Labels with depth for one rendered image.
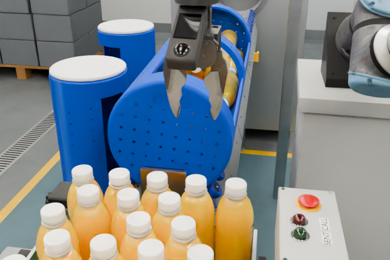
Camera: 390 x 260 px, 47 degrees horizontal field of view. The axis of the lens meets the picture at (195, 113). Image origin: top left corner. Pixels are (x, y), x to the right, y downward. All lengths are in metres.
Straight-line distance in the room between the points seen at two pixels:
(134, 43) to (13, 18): 2.67
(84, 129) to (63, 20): 2.91
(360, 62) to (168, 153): 0.45
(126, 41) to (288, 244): 1.63
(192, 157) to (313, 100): 0.33
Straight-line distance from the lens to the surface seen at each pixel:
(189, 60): 0.65
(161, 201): 0.78
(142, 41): 2.22
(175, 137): 1.00
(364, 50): 0.99
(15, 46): 4.82
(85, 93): 1.60
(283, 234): 0.74
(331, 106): 1.13
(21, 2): 4.65
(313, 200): 0.80
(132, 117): 1.00
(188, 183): 0.83
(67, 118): 1.67
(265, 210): 2.66
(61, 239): 0.73
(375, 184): 1.26
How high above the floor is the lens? 1.56
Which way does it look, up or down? 24 degrees down
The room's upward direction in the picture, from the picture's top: straight up
